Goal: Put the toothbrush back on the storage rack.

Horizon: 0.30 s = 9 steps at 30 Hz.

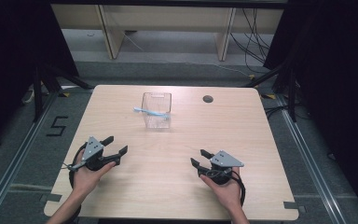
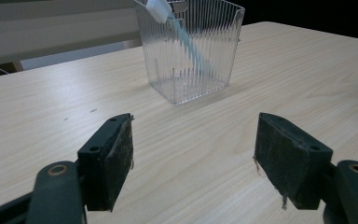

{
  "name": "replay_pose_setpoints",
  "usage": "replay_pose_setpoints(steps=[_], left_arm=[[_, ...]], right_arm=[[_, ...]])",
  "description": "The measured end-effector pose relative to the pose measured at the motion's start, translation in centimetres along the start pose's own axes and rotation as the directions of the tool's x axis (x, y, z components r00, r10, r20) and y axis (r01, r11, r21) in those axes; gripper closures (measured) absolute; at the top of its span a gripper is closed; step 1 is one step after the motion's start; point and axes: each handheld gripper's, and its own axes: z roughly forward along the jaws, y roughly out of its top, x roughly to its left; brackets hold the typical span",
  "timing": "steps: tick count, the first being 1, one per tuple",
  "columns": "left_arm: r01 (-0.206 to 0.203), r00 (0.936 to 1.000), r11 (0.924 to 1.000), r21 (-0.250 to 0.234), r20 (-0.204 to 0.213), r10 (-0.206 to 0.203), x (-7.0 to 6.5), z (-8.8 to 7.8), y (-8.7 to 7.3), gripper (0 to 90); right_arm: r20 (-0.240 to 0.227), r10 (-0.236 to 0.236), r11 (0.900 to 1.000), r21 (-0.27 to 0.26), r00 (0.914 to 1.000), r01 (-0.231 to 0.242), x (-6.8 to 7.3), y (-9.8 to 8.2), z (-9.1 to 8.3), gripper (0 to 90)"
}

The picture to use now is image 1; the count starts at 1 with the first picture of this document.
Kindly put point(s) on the beige wooden bench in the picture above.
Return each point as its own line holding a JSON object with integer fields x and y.
{"x": 112, "y": 18}

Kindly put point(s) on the clear plastic box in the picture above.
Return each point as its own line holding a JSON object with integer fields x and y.
{"x": 156, "y": 109}

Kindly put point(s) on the black metal stand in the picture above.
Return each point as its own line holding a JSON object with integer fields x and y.
{"x": 292, "y": 93}
{"x": 38, "y": 93}

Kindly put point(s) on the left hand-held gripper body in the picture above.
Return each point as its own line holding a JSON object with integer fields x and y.
{"x": 92, "y": 150}

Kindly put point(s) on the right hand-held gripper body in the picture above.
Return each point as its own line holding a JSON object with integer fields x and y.
{"x": 225, "y": 160}

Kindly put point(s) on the person's right hand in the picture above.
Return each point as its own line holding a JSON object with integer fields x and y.
{"x": 223, "y": 193}

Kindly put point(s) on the light blue toothbrush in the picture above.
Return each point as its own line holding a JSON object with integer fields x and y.
{"x": 150, "y": 112}

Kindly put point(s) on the black curtain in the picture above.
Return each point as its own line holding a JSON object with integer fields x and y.
{"x": 12, "y": 62}
{"x": 338, "y": 77}

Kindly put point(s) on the person's left hand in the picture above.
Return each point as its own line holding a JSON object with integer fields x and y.
{"x": 88, "y": 182}

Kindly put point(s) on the metal floor rail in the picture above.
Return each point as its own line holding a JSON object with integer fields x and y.
{"x": 18, "y": 155}
{"x": 310, "y": 168}

